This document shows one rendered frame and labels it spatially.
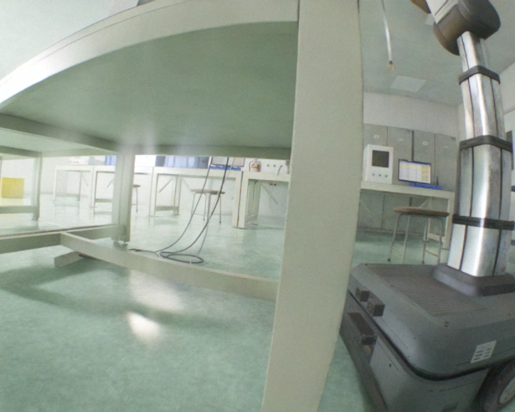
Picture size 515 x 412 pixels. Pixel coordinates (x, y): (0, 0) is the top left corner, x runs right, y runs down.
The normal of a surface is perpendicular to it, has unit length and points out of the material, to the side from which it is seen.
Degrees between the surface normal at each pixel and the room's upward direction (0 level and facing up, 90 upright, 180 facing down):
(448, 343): 41
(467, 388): 90
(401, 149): 90
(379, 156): 90
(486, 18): 90
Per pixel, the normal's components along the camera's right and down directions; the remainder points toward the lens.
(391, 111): -0.24, 0.01
